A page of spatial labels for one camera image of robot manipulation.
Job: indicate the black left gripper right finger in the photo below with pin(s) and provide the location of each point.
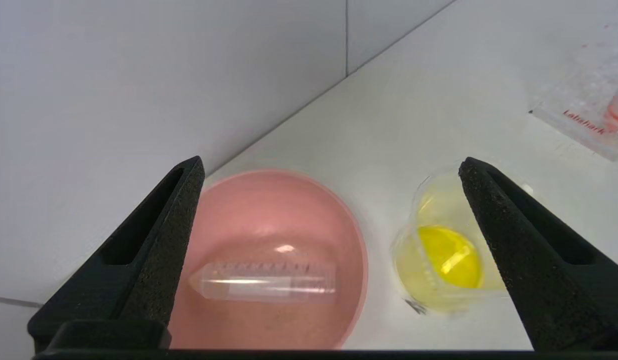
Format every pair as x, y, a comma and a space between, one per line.
539, 270

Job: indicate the pink bowl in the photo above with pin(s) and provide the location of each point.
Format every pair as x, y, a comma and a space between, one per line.
269, 215

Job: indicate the clear acrylic test tube rack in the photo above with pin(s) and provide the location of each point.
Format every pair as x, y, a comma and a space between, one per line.
584, 100

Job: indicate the clear graduated plastic test tube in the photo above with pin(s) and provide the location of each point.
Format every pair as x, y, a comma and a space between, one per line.
264, 282

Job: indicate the clear glass beaker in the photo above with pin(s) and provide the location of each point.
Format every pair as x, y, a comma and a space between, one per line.
444, 260

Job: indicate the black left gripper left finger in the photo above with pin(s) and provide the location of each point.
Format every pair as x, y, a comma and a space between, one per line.
154, 260

